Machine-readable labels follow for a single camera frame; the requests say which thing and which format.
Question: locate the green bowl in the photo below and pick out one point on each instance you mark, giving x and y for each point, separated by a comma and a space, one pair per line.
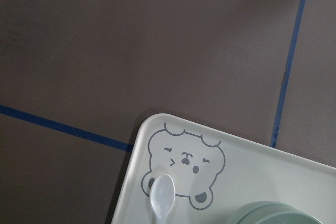
270, 212

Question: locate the cream bear tray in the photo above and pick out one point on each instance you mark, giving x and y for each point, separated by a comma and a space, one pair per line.
215, 173

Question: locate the white plastic spoon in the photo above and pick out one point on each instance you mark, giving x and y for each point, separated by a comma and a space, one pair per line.
162, 198

